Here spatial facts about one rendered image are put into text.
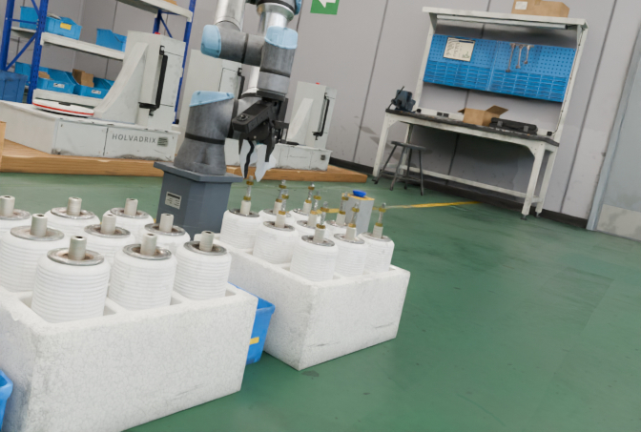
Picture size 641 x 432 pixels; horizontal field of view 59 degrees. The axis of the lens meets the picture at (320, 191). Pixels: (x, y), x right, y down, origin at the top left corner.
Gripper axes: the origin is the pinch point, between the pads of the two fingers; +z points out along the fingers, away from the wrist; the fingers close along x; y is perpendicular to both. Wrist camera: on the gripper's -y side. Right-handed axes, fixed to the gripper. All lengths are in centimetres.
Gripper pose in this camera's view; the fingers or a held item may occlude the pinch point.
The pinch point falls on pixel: (250, 174)
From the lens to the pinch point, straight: 137.5
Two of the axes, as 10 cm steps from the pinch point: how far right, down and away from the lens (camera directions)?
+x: -8.4, -2.4, 5.0
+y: 5.1, 0.0, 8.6
